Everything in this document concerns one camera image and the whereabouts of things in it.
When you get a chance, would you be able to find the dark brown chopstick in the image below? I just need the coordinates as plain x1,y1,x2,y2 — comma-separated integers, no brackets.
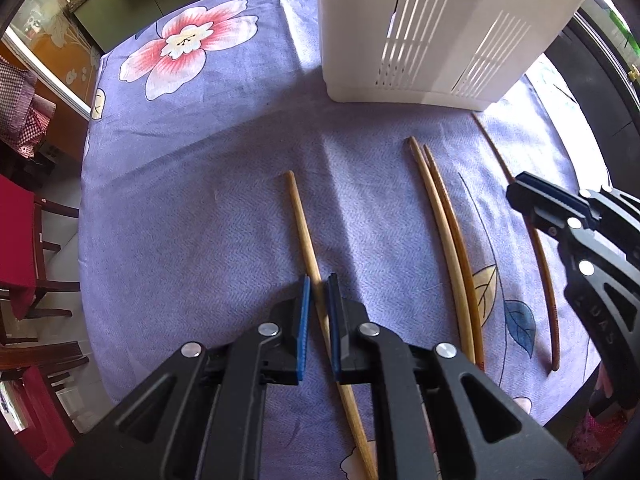
472,112,561,372

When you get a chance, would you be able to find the red chair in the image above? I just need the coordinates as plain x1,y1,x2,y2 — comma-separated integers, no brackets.
1,177,87,476

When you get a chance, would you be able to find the purple floral tablecloth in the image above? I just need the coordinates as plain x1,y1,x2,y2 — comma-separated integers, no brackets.
79,0,606,423

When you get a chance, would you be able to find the purple checked apron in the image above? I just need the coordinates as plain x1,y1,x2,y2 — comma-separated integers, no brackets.
0,58,56,159

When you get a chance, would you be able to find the reddish brown chopstick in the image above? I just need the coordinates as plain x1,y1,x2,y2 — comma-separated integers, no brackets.
423,144,485,370

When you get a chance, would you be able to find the glass sliding door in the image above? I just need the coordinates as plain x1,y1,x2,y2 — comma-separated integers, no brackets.
2,0,101,120

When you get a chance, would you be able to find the light bamboo chopstick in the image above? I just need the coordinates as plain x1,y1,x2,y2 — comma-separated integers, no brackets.
409,136,476,363

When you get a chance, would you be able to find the white plastic utensil holder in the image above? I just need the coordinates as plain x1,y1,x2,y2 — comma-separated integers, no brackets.
318,0,584,110

